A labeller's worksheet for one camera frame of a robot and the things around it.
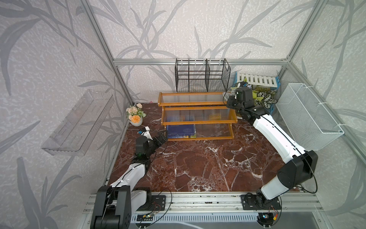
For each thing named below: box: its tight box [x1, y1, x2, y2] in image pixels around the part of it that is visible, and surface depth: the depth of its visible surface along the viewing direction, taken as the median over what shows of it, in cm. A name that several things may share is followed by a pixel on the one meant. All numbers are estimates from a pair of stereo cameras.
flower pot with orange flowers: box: [125, 103, 147, 127], surface depth 101 cm
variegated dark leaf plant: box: [252, 85, 278, 109], surface depth 91 cm
